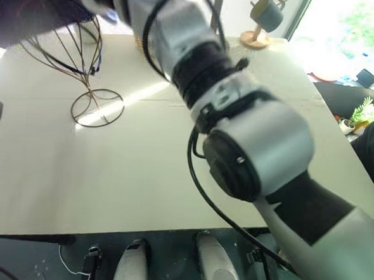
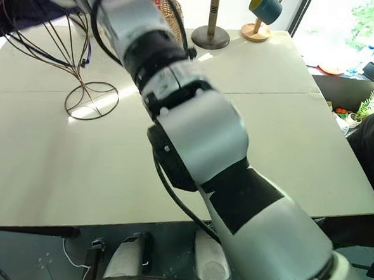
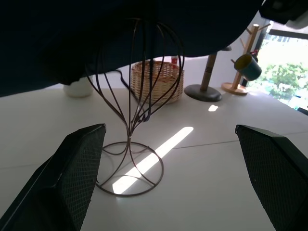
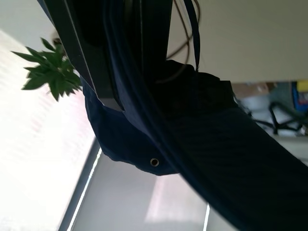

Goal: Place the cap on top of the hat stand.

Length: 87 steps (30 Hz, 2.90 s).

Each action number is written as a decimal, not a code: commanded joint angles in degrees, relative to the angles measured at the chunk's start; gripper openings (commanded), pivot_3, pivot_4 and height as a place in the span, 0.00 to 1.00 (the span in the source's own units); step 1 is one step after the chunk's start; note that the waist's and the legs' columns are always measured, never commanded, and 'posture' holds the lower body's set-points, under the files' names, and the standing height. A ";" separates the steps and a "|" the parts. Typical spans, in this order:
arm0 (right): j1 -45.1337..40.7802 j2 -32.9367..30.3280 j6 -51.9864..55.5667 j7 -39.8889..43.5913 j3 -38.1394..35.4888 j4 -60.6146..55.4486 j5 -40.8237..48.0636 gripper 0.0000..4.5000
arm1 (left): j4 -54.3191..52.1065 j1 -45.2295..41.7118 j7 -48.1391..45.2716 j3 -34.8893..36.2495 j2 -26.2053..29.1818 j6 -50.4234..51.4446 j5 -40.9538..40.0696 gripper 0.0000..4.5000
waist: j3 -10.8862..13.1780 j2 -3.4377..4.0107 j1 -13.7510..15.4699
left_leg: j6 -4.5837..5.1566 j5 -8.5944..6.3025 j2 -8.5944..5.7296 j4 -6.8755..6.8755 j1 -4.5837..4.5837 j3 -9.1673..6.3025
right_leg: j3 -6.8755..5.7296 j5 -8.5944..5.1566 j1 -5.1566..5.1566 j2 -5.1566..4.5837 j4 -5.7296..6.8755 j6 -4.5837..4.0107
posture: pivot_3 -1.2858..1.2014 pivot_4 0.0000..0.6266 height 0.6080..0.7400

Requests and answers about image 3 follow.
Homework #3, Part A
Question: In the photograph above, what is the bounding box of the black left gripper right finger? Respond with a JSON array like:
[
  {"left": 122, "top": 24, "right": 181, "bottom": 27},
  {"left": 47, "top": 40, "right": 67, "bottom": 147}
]
[{"left": 234, "top": 124, "right": 308, "bottom": 231}]

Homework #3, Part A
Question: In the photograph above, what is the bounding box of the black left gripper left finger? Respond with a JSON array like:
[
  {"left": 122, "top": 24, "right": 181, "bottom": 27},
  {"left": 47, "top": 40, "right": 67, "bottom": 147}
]
[{"left": 0, "top": 123, "right": 107, "bottom": 231}]

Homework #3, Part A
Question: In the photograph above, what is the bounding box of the dark navy cap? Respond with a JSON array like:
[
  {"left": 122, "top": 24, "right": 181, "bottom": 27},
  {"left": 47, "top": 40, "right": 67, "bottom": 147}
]
[{"left": 0, "top": 0, "right": 265, "bottom": 98}]

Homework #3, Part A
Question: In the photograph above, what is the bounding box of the wooden pole stand dark base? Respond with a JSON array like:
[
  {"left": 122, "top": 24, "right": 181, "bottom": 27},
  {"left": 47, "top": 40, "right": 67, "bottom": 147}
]
[{"left": 184, "top": 46, "right": 223, "bottom": 102}]

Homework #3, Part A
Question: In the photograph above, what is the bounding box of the dark teal mug yellow inside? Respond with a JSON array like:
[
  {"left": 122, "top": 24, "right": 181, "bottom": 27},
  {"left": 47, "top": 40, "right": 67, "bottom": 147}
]
[{"left": 234, "top": 53, "right": 262, "bottom": 81}]

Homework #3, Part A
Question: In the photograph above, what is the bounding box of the wooden mug tree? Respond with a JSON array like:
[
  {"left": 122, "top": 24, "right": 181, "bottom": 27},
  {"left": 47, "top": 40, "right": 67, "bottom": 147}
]
[{"left": 220, "top": 23, "right": 271, "bottom": 96}]

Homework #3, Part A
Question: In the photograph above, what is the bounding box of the white round jar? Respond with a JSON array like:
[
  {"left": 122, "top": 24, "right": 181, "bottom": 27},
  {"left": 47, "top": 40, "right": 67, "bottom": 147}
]
[{"left": 63, "top": 76, "right": 94, "bottom": 98}]

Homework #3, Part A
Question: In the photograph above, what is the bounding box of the woven wicker basket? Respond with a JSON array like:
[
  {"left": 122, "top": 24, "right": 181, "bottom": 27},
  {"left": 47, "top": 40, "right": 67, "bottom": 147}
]
[{"left": 130, "top": 61, "right": 185, "bottom": 106}]

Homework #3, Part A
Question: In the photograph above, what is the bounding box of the brown wire hat stand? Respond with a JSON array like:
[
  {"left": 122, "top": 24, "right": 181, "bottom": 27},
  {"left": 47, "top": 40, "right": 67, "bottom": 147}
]
[{"left": 84, "top": 18, "right": 185, "bottom": 197}]

